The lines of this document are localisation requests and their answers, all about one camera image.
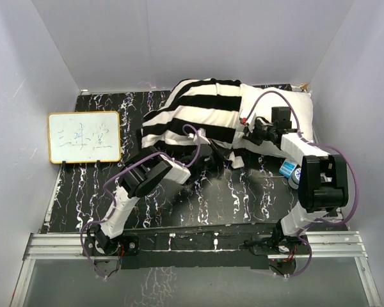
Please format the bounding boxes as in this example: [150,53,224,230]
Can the white pillow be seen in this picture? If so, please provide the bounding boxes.
[232,86,313,157]

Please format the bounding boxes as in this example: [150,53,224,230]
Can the black white striped pillowcase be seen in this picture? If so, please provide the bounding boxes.
[138,79,262,154]

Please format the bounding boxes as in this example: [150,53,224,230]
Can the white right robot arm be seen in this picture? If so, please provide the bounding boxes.
[239,107,349,254]

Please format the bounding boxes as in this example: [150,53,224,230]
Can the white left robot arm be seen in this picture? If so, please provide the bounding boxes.
[91,141,244,255]

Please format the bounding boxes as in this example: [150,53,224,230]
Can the yellow framed whiteboard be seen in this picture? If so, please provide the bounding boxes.
[47,111,122,164]

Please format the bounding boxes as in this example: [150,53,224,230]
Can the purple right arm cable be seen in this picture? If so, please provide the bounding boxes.
[243,90,359,276]

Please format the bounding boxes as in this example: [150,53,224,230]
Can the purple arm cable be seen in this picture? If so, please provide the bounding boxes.
[79,125,202,278]
[243,90,359,276]

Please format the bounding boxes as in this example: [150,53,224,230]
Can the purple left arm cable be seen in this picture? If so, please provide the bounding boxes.
[79,125,202,278]

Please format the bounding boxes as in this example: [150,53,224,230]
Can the aluminium table frame rail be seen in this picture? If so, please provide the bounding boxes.
[13,224,381,306]

